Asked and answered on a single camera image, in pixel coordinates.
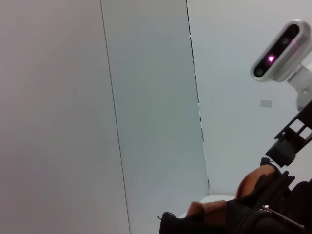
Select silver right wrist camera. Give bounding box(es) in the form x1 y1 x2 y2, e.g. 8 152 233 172
250 19 312 85

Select black food bag brown straps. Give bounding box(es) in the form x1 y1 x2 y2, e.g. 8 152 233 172
157 157 312 234

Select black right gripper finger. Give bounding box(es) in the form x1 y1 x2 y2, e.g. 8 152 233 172
265 99 312 169

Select silver zipper pull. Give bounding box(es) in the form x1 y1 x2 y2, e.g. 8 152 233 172
258 204 305 229

